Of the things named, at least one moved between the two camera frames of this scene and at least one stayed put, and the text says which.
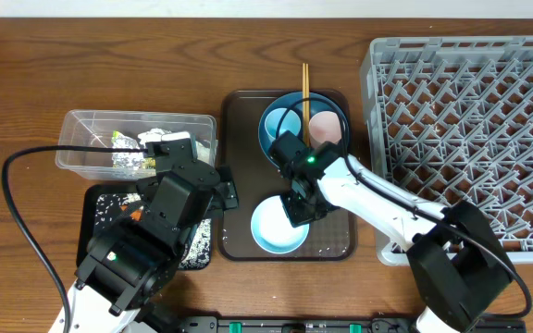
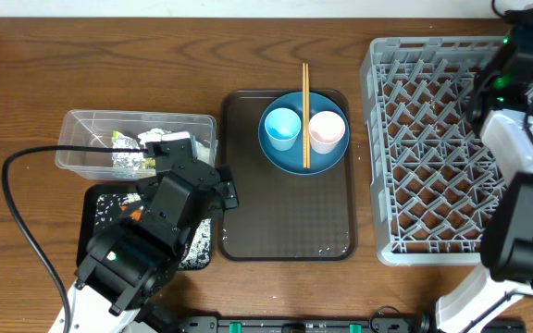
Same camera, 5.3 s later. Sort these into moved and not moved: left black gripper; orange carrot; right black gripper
Moved: right black gripper
Not moved: orange carrot; left black gripper
